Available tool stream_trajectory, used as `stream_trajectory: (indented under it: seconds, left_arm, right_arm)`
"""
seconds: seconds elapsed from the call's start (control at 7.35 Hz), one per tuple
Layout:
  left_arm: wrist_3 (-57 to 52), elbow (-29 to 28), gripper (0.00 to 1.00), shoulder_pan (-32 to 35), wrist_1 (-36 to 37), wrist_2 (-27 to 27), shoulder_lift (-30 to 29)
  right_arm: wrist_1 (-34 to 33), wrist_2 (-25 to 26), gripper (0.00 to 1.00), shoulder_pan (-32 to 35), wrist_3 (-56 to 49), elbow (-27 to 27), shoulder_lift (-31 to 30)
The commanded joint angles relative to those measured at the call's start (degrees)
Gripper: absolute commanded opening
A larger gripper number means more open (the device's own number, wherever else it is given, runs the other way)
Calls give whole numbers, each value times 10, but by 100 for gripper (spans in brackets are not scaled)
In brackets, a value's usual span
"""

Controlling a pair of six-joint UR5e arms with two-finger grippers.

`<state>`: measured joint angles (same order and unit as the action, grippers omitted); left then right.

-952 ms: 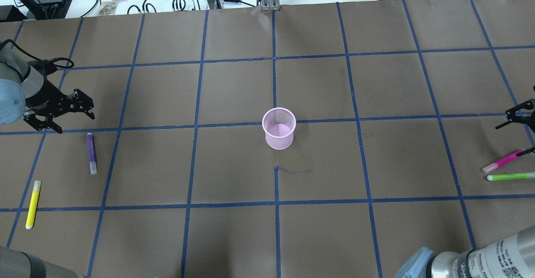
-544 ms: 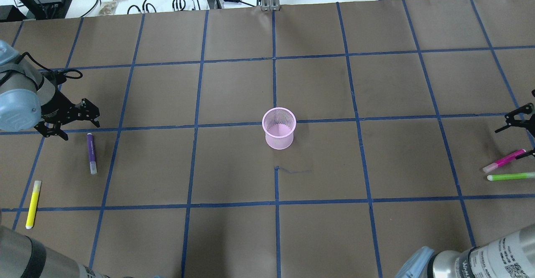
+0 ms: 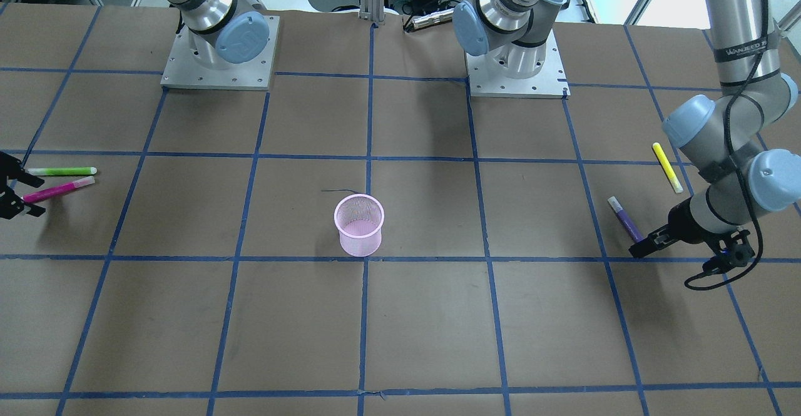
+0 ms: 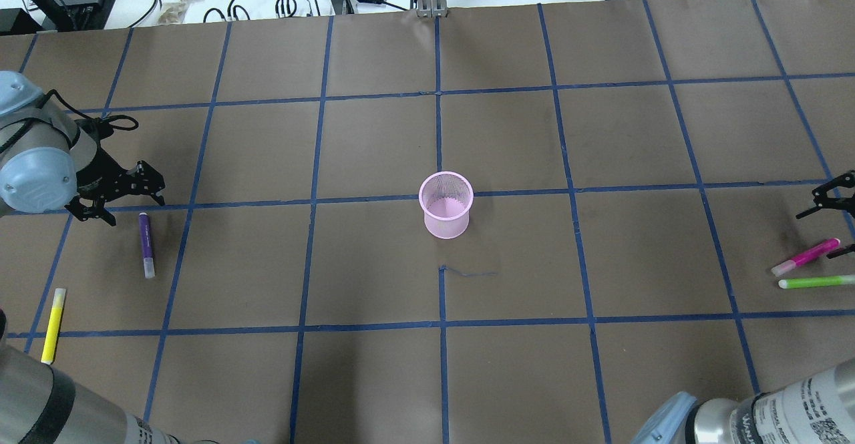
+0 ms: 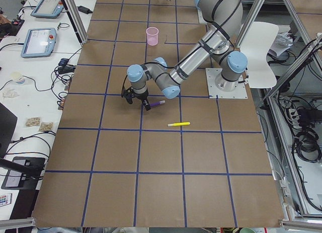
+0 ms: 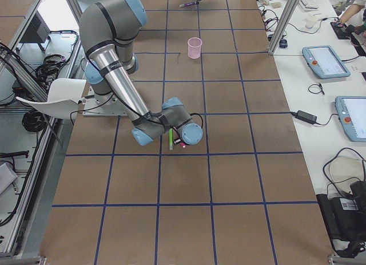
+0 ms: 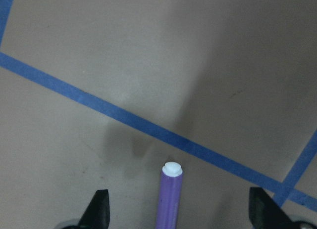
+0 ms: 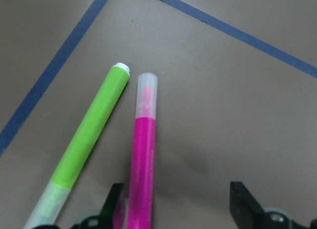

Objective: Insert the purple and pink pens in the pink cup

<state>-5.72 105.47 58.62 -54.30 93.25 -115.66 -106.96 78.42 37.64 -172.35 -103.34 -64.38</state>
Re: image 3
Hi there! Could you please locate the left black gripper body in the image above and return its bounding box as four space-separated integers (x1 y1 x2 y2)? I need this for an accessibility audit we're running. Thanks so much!
650 207 755 273

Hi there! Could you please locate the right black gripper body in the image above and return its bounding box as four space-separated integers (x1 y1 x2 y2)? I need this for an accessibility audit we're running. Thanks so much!
1 153 19 220

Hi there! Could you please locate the pink highlighter pen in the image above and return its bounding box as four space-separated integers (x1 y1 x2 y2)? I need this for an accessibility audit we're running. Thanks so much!
23 176 96 204

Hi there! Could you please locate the purple highlighter pen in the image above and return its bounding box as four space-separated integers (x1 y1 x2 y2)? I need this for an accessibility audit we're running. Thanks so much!
607 196 645 243

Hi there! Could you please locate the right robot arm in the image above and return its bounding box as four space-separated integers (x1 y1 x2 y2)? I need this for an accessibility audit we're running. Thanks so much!
2 0 273 220

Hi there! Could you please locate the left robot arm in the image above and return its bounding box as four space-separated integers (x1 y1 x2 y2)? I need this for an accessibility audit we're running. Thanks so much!
452 0 799 275

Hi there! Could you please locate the pink mesh cup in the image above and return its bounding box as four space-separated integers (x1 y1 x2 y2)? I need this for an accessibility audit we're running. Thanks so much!
333 194 384 257

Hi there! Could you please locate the green highlighter pen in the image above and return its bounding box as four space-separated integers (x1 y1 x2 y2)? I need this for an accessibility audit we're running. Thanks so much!
25 167 98 176

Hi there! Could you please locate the yellow highlighter pen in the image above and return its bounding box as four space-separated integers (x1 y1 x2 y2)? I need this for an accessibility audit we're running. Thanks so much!
651 142 684 194

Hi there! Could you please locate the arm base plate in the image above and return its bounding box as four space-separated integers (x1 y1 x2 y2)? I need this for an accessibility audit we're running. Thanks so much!
160 15 281 91
464 31 571 99

